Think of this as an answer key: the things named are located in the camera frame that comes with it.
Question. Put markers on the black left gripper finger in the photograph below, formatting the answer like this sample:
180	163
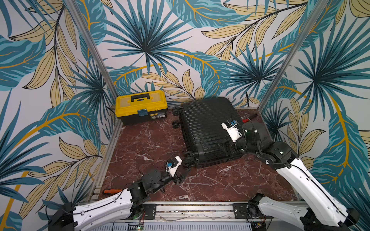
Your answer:
186	171
179	178

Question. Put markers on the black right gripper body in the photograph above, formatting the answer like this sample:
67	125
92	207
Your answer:
229	143

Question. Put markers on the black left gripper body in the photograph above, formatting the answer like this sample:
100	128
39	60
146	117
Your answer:
166	177

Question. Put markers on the black hard-shell suitcase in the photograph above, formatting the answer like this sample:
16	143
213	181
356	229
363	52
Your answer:
200	122

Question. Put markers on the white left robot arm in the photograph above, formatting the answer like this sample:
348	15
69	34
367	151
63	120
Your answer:
123	205

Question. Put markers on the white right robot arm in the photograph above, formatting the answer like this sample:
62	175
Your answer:
324	212

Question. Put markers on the red pipe wrench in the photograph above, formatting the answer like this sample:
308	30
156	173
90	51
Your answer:
245	119

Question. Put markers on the yellow and black toolbox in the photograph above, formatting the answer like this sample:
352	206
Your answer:
141	107

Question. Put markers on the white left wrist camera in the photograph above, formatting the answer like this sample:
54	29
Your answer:
172	165

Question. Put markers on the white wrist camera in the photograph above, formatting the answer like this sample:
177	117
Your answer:
172	165
231	126

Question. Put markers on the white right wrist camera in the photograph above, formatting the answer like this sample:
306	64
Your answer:
231	126

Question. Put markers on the orange handled screwdriver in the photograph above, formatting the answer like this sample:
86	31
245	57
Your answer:
111	191

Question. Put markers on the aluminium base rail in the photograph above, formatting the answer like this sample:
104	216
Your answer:
218	211

